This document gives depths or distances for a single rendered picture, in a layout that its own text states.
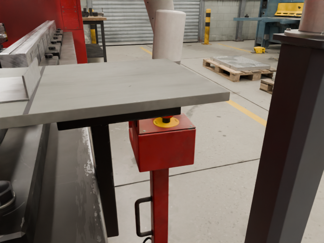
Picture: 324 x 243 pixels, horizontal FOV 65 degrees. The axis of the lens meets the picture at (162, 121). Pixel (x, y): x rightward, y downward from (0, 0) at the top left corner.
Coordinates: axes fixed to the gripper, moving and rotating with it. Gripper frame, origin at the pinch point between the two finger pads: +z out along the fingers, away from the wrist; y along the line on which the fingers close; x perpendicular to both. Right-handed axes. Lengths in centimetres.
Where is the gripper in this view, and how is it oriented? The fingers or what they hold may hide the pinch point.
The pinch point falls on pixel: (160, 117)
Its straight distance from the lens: 81.2
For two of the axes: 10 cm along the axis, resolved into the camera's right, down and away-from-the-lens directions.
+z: -0.9, 9.2, 3.9
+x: -2.5, -4.0, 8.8
